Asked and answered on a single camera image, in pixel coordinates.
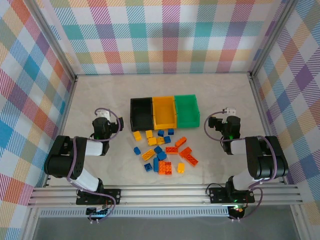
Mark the small yellow lego brick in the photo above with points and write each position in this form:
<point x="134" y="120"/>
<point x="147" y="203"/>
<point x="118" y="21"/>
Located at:
<point x="137" y="135"/>
<point x="152" y="141"/>
<point x="181" y="168"/>
<point x="149" y="134"/>
<point x="160" y="140"/>

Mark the long orange lego brick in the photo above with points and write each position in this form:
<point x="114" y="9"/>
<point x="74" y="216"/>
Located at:
<point x="181" y="141"/>
<point x="185" y="151"/>
<point x="171" y="150"/>
<point x="191" y="159"/>
<point x="168" y="168"/>
<point x="162" y="167"/>

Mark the long yellow lego brick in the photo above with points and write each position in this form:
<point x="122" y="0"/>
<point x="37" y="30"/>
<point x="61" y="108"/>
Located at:
<point x="148" y="154"/>

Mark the long blue lego brick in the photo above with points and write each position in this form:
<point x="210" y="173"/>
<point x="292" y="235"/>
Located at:
<point x="156" y="164"/>

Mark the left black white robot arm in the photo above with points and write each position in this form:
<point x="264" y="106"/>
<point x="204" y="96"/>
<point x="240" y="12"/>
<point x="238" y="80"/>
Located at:
<point x="58" y="165"/>

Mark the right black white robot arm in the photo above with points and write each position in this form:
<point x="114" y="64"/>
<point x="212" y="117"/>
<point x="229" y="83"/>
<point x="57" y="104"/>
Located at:
<point x="265" y="162"/>

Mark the black plastic bin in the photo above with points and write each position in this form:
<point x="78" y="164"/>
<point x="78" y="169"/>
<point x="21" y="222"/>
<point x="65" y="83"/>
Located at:
<point x="141" y="117"/>

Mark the green plastic bin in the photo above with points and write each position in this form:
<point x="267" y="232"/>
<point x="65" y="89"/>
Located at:
<point x="186" y="112"/>

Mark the yellow plastic bin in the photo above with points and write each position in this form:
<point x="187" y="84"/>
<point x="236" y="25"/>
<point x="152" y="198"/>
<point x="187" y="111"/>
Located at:
<point x="164" y="112"/>

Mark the black controller board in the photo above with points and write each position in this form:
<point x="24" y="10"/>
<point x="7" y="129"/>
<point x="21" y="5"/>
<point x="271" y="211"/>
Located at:
<point x="96" y="212"/>

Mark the controller board with orange part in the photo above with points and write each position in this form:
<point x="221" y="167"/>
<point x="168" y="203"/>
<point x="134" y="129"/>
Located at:
<point x="237" y="209"/>

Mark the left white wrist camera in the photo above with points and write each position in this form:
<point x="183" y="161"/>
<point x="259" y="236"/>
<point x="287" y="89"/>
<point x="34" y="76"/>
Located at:
<point x="103" y="115"/>

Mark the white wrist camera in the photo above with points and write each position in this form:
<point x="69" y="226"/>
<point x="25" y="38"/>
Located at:
<point x="103" y="115"/>
<point x="230" y="110"/>

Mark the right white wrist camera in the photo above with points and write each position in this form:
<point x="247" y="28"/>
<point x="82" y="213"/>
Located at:
<point x="230" y="110"/>

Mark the aluminium side rail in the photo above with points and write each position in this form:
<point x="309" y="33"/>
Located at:
<point x="262" y="112"/>

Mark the wide aluminium base rail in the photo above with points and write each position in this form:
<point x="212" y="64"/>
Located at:
<point x="162" y="196"/>

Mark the aluminium corner post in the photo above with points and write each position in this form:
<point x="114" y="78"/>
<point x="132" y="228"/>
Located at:
<point x="272" y="37"/>
<point x="55" y="37"/>

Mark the aluminium lower frame leg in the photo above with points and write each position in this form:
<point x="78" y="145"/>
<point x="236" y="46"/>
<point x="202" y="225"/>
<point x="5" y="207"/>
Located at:
<point x="297" y="222"/>
<point x="30" y="225"/>

